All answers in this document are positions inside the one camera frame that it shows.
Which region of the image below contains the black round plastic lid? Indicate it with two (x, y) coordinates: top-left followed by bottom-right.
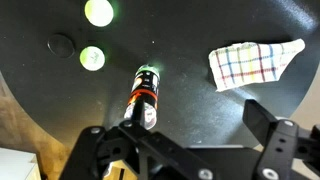
(46, 33), (76, 59)

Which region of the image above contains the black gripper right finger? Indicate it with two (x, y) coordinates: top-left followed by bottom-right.
(242, 98), (320, 180)

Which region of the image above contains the white checked dish cloth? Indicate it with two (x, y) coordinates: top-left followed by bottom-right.
(208, 38), (307, 93)

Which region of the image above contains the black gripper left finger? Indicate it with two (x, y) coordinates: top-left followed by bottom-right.
(59, 99), (218, 180)

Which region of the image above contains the white plastic box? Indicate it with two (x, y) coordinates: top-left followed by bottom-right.
(0, 147), (42, 180)

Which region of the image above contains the round black wooden table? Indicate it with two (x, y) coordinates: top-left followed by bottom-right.
(0, 0), (320, 150)

